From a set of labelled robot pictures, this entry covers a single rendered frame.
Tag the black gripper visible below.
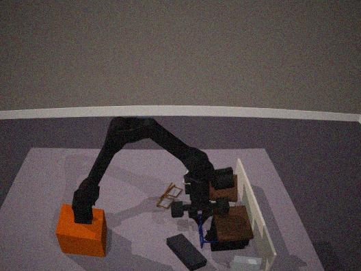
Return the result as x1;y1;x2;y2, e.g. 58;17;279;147
171;192;230;226

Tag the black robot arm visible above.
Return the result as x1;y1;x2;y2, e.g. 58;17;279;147
72;116;235;224

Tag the cream flat panel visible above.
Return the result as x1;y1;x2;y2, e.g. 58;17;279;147
235;159;277;271

